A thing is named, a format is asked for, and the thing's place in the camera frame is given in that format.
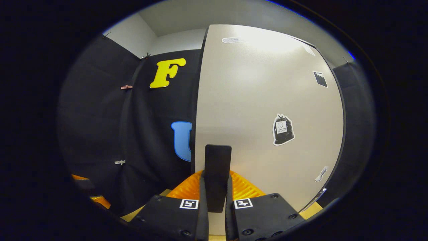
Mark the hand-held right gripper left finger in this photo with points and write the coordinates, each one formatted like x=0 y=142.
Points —
x=203 y=221

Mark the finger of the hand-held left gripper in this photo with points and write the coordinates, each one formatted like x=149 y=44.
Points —
x=100 y=201
x=80 y=177

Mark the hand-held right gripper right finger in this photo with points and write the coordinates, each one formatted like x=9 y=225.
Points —
x=229 y=221

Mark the dark grey cabinet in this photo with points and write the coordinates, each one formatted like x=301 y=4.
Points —
x=193 y=140

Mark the white cloth clip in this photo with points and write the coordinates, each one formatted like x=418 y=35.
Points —
x=119 y=162

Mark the black backdrop cloth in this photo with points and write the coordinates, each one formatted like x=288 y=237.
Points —
x=100 y=117

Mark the pink cloth clip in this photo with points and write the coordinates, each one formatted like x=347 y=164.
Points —
x=126 y=87

